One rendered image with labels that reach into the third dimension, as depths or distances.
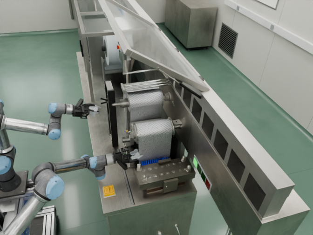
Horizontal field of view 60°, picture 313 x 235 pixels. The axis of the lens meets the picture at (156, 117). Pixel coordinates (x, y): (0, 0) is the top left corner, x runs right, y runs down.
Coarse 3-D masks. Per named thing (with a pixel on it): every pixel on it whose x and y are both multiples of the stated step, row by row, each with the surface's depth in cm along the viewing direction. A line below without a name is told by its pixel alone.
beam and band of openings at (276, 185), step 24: (192, 96) 163; (216, 96) 149; (216, 120) 138; (216, 144) 147; (240, 144) 119; (240, 168) 134; (264, 168) 108; (264, 192) 120; (288, 192) 104; (264, 216) 112
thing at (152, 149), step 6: (162, 138) 185; (168, 138) 186; (144, 144) 183; (150, 144) 185; (156, 144) 186; (162, 144) 188; (168, 144) 190; (144, 150) 186; (150, 150) 188; (156, 150) 190; (162, 150) 192; (168, 150) 194; (144, 156) 190; (150, 156) 192; (156, 156) 194; (162, 156) 196
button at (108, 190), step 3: (108, 186) 187; (111, 186) 187; (105, 189) 185; (108, 189) 185; (111, 189) 185; (105, 192) 183; (108, 192) 183; (111, 192) 183; (114, 192) 184; (105, 195) 182; (108, 195) 183
